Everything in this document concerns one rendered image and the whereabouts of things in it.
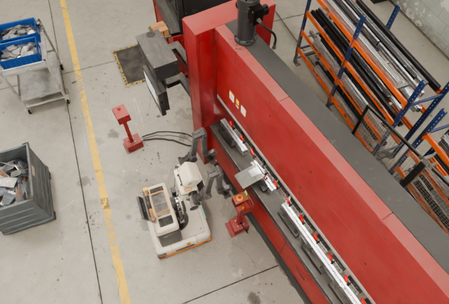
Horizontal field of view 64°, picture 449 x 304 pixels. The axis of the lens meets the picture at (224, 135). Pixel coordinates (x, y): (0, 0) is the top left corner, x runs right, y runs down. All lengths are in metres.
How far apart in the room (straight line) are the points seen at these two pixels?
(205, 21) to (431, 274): 2.50
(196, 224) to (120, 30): 4.03
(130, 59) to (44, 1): 2.43
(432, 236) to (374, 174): 0.48
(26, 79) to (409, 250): 5.43
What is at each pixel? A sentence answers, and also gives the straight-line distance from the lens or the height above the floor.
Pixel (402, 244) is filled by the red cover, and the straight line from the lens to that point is 2.41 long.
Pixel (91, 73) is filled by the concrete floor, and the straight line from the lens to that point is 6.36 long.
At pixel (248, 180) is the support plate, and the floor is 1.00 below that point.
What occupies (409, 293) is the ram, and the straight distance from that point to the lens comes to 2.74.
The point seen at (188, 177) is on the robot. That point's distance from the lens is 3.38.
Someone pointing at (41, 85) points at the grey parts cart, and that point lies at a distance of 6.00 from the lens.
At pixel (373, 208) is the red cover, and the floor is 2.30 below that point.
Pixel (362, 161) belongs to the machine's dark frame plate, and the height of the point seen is 2.30.
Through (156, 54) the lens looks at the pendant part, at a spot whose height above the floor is 1.95.
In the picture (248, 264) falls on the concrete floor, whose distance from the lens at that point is 4.51.
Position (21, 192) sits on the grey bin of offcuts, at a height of 0.55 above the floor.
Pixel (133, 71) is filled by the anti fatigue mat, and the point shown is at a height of 0.01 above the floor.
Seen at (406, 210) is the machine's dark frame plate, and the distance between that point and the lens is 2.51.
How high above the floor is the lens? 4.37
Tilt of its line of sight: 57 degrees down
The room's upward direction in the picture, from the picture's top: 1 degrees clockwise
